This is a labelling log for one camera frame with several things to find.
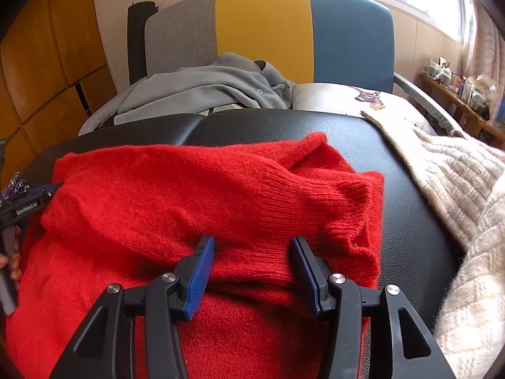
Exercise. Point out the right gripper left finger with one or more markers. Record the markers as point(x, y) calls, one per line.
point(103, 345)

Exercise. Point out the red knit sweater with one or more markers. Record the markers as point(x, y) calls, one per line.
point(129, 214)

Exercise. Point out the cream cable knit sweater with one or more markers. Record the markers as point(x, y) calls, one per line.
point(463, 180)

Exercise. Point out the black leather bench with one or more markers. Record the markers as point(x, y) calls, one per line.
point(418, 252)

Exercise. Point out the grey yellow blue armchair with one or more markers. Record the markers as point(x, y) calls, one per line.
point(345, 42)

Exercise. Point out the white printed cushion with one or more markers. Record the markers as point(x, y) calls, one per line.
point(350, 101)

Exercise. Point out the wooden desk with clutter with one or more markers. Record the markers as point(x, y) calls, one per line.
point(466, 99)

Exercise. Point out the grey hooded sweatshirt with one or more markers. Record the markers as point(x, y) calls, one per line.
point(229, 80)

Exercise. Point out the leopard print purple cloth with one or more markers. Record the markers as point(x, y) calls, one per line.
point(15, 189)

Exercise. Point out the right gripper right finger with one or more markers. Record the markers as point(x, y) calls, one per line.
point(401, 344)

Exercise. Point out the person's left hand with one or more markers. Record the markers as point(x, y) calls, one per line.
point(14, 261)

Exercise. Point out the middle window curtain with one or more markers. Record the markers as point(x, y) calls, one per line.
point(483, 46)

